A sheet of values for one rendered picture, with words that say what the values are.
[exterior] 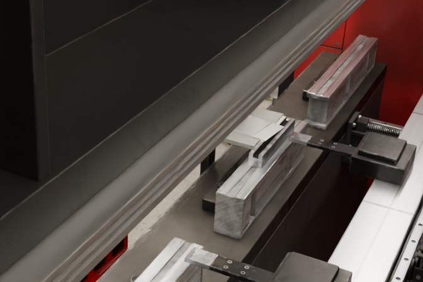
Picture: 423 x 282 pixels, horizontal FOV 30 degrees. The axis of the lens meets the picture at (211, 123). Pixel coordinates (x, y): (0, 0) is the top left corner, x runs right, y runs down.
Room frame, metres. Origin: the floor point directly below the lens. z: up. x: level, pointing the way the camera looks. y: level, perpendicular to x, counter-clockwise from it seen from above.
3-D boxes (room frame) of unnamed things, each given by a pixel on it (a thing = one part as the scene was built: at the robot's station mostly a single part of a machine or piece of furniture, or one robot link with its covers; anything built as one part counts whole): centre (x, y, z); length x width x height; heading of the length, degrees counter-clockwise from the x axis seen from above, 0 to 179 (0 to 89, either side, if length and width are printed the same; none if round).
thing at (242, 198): (1.48, -0.12, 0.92); 0.39 x 0.06 x 0.10; 157
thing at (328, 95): (2.03, -0.36, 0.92); 0.50 x 0.06 x 0.10; 157
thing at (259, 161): (1.51, -0.14, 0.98); 0.20 x 0.03 x 0.03; 157
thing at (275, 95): (1.53, -0.14, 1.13); 0.10 x 0.02 x 0.10; 157
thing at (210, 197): (1.51, -0.07, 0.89); 0.30 x 0.05 x 0.03; 157
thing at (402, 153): (1.45, -0.29, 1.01); 0.26 x 0.12 x 0.05; 67
